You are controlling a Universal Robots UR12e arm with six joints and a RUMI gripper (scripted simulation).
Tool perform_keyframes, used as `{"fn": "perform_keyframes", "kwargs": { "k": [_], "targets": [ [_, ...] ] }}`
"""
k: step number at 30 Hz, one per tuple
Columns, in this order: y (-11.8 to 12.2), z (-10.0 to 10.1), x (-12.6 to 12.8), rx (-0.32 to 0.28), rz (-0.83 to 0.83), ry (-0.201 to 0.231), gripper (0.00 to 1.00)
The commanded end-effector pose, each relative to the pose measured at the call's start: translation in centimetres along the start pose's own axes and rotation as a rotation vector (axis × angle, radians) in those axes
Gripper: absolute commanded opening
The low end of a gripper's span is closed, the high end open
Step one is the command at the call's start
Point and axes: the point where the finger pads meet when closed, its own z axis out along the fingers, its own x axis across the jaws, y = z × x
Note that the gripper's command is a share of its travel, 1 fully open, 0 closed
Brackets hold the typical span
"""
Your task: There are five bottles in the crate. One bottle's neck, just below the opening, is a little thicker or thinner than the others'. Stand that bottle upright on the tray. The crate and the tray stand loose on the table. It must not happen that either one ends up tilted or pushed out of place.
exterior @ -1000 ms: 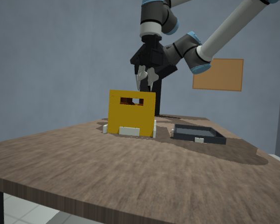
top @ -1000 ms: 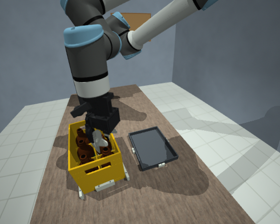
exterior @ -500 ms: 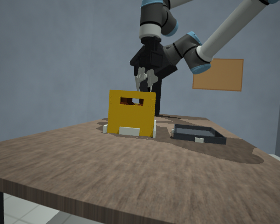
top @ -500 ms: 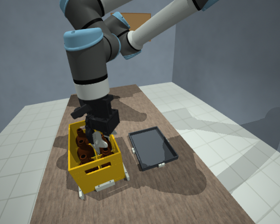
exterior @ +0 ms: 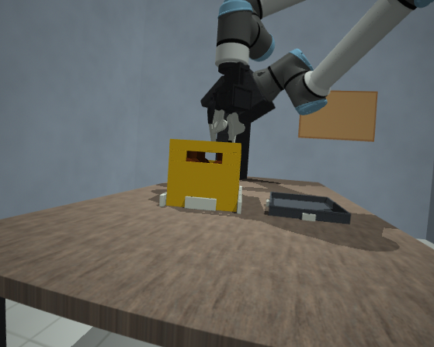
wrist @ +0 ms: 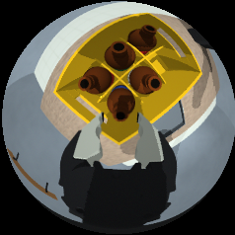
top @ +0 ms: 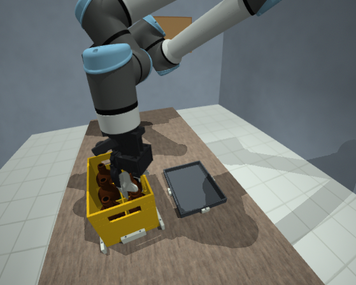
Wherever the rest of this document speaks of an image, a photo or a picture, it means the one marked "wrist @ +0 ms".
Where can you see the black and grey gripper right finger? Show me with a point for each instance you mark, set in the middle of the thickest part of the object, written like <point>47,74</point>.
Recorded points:
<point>154,152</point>

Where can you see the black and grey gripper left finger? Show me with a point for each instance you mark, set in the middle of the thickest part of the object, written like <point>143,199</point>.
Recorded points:
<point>83,149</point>

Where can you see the yellow bottle crate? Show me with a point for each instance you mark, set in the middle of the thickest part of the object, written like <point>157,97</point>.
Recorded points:
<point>179,74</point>

